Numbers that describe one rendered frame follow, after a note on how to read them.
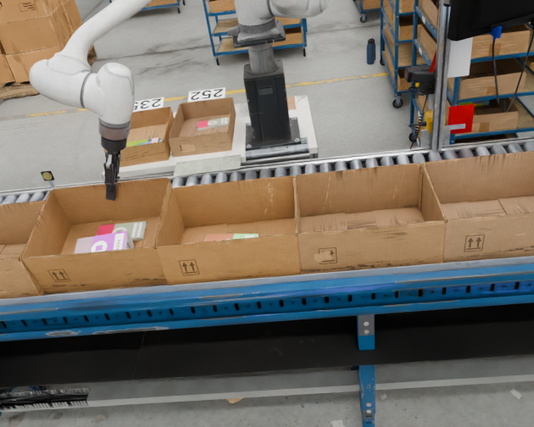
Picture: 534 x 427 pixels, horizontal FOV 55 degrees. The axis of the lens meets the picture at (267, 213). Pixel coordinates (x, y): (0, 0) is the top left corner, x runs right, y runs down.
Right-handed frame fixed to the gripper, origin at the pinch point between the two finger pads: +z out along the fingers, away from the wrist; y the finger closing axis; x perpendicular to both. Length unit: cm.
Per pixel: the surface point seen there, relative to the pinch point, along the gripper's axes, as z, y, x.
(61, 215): 13.3, -1.5, 15.6
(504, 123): -9, 102, -169
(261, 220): 1.0, -0.6, -49.2
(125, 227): 11.7, -3.6, -5.7
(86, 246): 11.0, -16.2, 3.0
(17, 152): 164, 243, 137
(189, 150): 25, 73, -18
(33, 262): 8.9, -28.6, 14.2
